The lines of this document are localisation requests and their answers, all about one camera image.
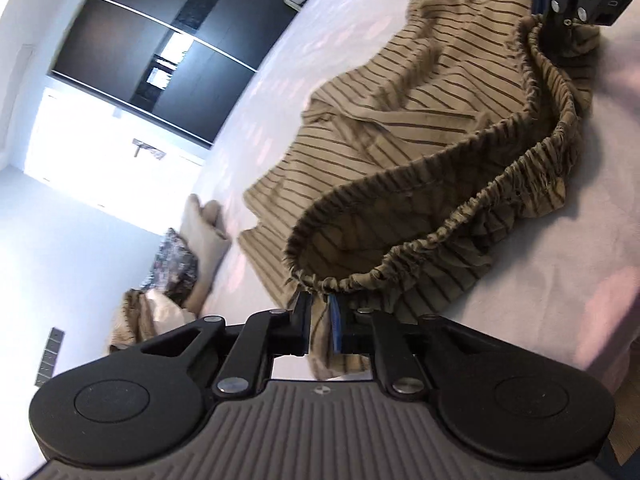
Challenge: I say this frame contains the brown striped pants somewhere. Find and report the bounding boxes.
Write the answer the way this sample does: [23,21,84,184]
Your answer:
[239,0,602,378]

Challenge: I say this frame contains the black sliding wardrobe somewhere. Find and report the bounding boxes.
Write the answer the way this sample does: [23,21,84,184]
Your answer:
[47,0,321,150]

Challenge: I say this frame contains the brown striped folded cloth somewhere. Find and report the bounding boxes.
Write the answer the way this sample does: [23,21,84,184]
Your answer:
[107,288,152,356]

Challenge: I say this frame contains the grey wall switch strip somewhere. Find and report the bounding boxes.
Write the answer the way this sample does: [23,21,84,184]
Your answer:
[35,327,66,388]

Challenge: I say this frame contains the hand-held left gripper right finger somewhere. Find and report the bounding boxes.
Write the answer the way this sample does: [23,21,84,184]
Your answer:
[327,294,494,401]

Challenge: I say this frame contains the wall bracket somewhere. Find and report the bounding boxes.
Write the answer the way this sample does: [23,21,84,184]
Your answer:
[132,138,166,161]

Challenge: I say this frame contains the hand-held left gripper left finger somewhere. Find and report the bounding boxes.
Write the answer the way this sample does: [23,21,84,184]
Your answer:
[141,292,313,401]

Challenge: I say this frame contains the beige folded cloth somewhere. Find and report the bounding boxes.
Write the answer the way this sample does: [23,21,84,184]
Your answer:
[178,194,232,312]

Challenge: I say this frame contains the polka dot bed sheet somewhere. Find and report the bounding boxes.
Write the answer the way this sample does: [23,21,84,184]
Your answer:
[200,0,640,467]

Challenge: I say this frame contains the dark patterned cloth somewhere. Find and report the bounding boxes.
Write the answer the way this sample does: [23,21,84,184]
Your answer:
[145,227,199,302]

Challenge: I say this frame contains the white folded cloth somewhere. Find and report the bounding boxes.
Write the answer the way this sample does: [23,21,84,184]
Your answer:
[144,292,197,335]

